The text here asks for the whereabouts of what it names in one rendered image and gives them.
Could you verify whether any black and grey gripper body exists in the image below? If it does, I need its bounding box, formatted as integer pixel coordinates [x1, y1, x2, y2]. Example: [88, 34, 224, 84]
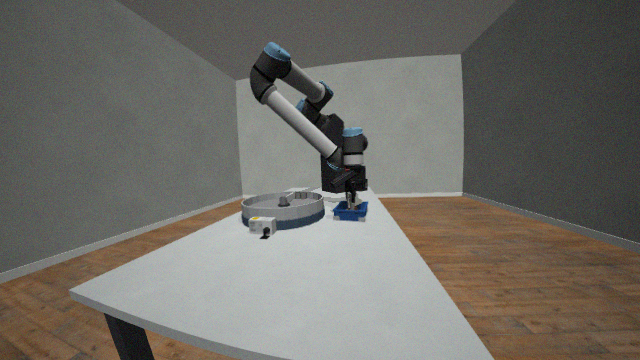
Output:
[345, 165, 368, 193]

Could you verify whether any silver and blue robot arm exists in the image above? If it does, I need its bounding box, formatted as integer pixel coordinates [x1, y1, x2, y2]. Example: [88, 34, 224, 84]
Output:
[250, 42, 368, 172]

